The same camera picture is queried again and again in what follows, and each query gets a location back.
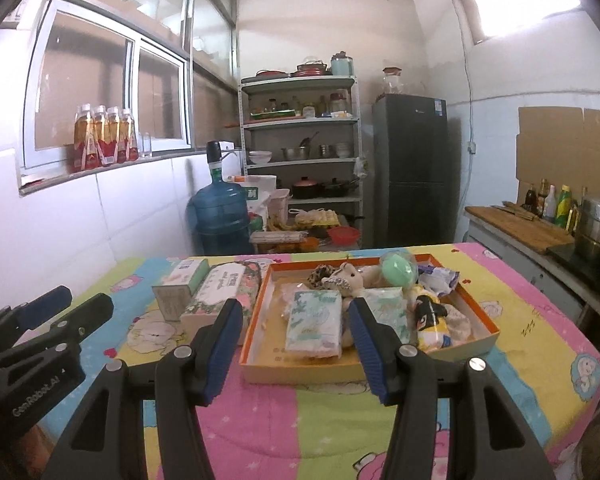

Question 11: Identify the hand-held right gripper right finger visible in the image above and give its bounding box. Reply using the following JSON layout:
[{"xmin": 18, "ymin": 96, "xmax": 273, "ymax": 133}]
[{"xmin": 349, "ymin": 296, "xmax": 556, "ymax": 480}]

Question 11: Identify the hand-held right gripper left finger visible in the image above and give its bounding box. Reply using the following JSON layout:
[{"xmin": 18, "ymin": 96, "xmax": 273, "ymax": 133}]
[{"xmin": 42, "ymin": 299, "xmax": 244, "ymax": 480}]

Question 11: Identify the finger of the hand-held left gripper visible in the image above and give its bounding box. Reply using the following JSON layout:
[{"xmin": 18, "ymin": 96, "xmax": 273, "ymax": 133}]
[
  {"xmin": 0, "ymin": 285, "xmax": 74, "ymax": 352},
  {"xmin": 0, "ymin": 292, "xmax": 115, "ymax": 369}
]

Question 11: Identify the green floral tissue pack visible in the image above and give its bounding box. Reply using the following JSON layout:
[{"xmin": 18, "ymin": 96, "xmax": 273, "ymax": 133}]
[
  {"xmin": 284, "ymin": 290, "xmax": 343, "ymax": 359},
  {"xmin": 367, "ymin": 287, "xmax": 412, "ymax": 347}
]

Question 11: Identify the orange rimmed cardboard box tray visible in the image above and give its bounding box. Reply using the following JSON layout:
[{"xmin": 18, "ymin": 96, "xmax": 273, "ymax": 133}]
[{"xmin": 238, "ymin": 254, "xmax": 501, "ymax": 386}]

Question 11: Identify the yellow cartoon snack packet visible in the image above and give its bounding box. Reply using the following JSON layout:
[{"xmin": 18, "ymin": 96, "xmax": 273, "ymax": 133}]
[{"xmin": 412, "ymin": 284, "xmax": 451, "ymax": 352}]

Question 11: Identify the plush bear with silver crown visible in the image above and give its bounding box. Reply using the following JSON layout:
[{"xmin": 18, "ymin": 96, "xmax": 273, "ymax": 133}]
[{"xmin": 330, "ymin": 262, "xmax": 381, "ymax": 305}]

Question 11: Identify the pink clear plastic packet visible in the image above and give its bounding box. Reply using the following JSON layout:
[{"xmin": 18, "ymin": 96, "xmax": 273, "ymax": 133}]
[{"xmin": 280, "ymin": 282, "xmax": 306, "ymax": 320}]

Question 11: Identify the green egg sponge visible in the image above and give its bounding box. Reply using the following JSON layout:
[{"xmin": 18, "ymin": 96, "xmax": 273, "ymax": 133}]
[{"xmin": 380, "ymin": 251, "xmax": 420, "ymax": 290}]

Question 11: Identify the leopard print hair bow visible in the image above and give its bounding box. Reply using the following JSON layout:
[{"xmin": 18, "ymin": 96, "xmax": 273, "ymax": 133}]
[{"xmin": 307, "ymin": 265, "xmax": 337, "ymax": 290}]

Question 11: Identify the blue white plastic packet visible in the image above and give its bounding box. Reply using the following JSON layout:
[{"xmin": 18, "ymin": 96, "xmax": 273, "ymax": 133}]
[{"xmin": 420, "ymin": 265, "xmax": 461, "ymax": 297}]

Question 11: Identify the floral wet wipes pack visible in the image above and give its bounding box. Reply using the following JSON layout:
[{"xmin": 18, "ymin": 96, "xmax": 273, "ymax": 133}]
[{"xmin": 180, "ymin": 261, "xmax": 263, "ymax": 346}]

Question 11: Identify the white green carton box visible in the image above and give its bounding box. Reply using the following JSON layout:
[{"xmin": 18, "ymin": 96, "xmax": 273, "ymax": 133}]
[{"xmin": 152, "ymin": 258, "xmax": 211, "ymax": 322}]

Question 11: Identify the colourful cartoon printed blanket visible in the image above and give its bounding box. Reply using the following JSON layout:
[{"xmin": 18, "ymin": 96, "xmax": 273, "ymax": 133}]
[{"xmin": 40, "ymin": 242, "xmax": 600, "ymax": 480}]

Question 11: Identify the red plastic basket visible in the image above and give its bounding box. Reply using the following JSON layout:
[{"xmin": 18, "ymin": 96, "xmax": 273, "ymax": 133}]
[{"xmin": 327, "ymin": 226, "xmax": 361, "ymax": 246}]

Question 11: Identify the clear box of noodles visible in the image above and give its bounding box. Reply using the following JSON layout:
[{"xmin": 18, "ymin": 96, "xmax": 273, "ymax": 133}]
[{"xmin": 250, "ymin": 230, "xmax": 308, "ymax": 254}]

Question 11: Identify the blue water jug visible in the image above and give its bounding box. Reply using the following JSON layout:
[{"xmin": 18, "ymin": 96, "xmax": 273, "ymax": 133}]
[{"xmin": 187, "ymin": 162, "xmax": 253, "ymax": 256}]

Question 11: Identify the yellowish bag of food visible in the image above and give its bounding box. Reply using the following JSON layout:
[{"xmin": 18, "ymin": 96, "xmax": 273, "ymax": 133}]
[{"xmin": 295, "ymin": 208, "xmax": 341, "ymax": 229}]

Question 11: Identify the white plastic bin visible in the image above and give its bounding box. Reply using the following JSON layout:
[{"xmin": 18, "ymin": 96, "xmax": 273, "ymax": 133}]
[{"xmin": 267, "ymin": 189, "xmax": 291, "ymax": 221}]

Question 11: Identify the white green rice sack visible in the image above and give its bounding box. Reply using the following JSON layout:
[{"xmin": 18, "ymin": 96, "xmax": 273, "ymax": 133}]
[{"xmin": 242, "ymin": 175, "xmax": 279, "ymax": 214}]

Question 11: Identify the grey kitchen counter cabinet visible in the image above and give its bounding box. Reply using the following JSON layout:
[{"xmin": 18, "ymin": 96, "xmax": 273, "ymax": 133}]
[{"xmin": 462, "ymin": 207, "xmax": 600, "ymax": 341}]

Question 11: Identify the black wok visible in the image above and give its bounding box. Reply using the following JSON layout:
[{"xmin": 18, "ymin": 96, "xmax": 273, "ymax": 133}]
[{"xmin": 322, "ymin": 177, "xmax": 360, "ymax": 197}]

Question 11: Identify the amber tea bottle red label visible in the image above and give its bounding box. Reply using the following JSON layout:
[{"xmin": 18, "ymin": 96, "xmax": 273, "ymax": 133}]
[
  {"xmin": 120, "ymin": 108, "xmax": 140, "ymax": 161},
  {"xmin": 106, "ymin": 106, "xmax": 130, "ymax": 163},
  {"xmin": 93, "ymin": 106, "xmax": 115, "ymax": 167},
  {"xmin": 74, "ymin": 105, "xmax": 101, "ymax": 173}
]

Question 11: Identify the red clay pot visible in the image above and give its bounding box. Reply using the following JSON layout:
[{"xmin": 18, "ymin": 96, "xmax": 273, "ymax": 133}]
[{"xmin": 292, "ymin": 177, "xmax": 323, "ymax": 200}]

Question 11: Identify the dark grey fridge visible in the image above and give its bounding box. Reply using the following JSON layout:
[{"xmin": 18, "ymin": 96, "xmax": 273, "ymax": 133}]
[{"xmin": 371, "ymin": 93, "xmax": 458, "ymax": 248}]

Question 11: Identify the wooden cutting board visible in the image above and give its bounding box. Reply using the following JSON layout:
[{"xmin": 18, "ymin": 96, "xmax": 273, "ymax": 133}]
[{"xmin": 464, "ymin": 204, "xmax": 576, "ymax": 256}]

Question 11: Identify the kitchen knife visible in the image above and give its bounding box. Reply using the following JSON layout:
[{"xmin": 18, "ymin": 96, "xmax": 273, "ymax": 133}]
[{"xmin": 490, "ymin": 201, "xmax": 537, "ymax": 221}]

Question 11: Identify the black induction cooker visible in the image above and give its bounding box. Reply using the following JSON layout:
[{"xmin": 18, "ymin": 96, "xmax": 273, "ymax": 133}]
[{"xmin": 550, "ymin": 242, "xmax": 600, "ymax": 283}]

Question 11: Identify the white metal shelf rack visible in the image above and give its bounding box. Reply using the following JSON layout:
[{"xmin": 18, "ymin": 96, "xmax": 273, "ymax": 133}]
[{"xmin": 238, "ymin": 75, "xmax": 365, "ymax": 248}]

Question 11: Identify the aluminium sliding window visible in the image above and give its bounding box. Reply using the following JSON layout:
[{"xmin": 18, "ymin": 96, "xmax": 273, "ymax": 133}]
[{"xmin": 22, "ymin": 0, "xmax": 191, "ymax": 171}]

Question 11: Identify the green yellow bottle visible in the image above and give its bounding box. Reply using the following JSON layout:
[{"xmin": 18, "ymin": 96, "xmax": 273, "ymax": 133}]
[{"xmin": 555, "ymin": 185, "xmax": 574, "ymax": 228}]

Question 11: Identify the glass jar with red lid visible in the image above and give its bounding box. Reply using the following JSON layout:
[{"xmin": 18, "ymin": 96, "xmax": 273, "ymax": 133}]
[{"xmin": 377, "ymin": 67, "xmax": 406, "ymax": 96}]

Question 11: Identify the brown cardboard sheet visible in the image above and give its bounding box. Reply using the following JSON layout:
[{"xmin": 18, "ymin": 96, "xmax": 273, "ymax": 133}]
[{"xmin": 516, "ymin": 106, "xmax": 600, "ymax": 201}]

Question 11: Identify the teal canister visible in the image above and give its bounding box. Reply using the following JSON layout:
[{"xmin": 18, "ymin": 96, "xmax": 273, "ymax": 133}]
[{"xmin": 330, "ymin": 51, "xmax": 356, "ymax": 77}]

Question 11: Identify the red pan stack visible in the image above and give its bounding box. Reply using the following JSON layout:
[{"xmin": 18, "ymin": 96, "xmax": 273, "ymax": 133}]
[{"xmin": 295, "ymin": 60, "xmax": 329, "ymax": 78}]

